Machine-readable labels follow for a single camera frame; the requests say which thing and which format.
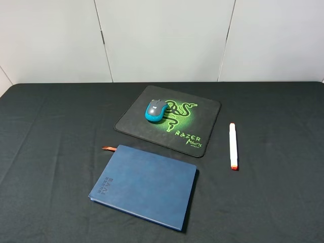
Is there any white marker with orange caps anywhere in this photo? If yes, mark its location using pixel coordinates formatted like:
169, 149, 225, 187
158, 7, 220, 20
229, 123, 238, 170

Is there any teal and grey computer mouse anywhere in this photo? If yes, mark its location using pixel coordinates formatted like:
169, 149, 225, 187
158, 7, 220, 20
145, 99, 168, 123

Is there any black Razer mouse pad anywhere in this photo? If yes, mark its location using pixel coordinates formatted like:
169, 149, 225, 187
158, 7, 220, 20
114, 86, 221, 157

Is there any blue notebook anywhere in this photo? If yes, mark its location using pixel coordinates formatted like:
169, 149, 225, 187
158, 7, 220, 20
89, 145, 197, 231

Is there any orange bookmark ribbon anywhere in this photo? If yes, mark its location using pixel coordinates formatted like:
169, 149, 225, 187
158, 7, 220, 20
102, 146, 117, 152

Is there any black tablecloth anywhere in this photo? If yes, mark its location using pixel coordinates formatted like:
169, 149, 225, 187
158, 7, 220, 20
1, 82, 323, 242

